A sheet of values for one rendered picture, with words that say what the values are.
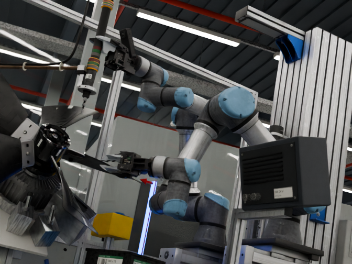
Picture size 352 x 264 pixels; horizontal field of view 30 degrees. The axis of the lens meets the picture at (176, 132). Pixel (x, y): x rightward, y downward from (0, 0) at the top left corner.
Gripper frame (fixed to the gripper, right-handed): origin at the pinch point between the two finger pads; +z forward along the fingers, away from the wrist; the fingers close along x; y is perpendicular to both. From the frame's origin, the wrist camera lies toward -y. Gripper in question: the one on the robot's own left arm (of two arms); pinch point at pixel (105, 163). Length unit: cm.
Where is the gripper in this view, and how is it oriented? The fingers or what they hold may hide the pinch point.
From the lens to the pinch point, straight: 231.4
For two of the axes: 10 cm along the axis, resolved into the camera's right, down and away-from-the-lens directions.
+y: -3.4, -2.3, -9.1
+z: -9.3, -0.6, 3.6
